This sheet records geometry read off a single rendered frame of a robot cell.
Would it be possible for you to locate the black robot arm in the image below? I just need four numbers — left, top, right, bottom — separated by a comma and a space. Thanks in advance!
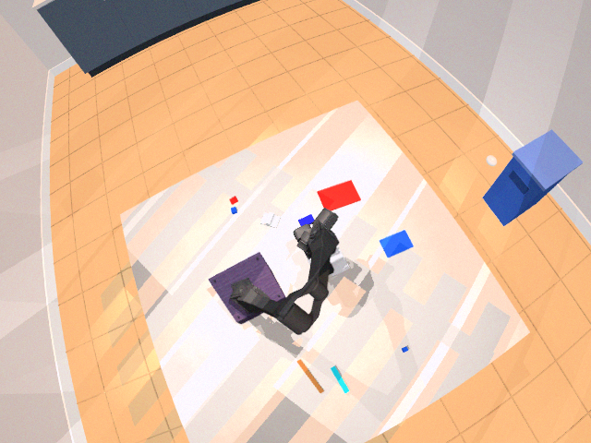
230, 208, 340, 335

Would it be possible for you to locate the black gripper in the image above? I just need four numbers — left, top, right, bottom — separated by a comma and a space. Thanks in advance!
293, 224, 333, 275

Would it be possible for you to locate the blue flat block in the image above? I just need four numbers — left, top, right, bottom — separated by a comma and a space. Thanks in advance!
298, 214, 314, 226

